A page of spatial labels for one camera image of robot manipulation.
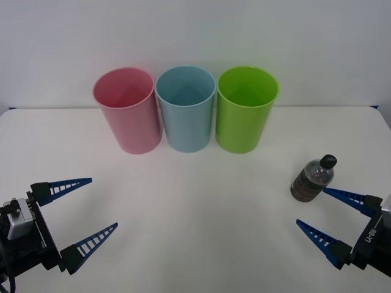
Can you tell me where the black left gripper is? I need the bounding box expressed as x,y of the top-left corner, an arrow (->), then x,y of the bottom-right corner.
5,176 -> 119,276

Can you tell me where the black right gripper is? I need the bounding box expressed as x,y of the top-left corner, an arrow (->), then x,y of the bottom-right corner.
295,187 -> 391,277

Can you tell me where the dark drink plastic bottle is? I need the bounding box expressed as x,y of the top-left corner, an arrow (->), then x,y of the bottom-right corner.
289,154 -> 338,203

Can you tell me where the pink plastic bin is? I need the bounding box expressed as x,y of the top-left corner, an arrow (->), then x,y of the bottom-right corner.
92,67 -> 163,155

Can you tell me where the green plastic bin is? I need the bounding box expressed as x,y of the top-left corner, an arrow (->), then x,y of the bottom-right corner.
214,65 -> 280,154

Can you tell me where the pale blue plastic bin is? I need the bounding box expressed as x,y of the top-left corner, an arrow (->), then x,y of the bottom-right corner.
155,65 -> 218,153

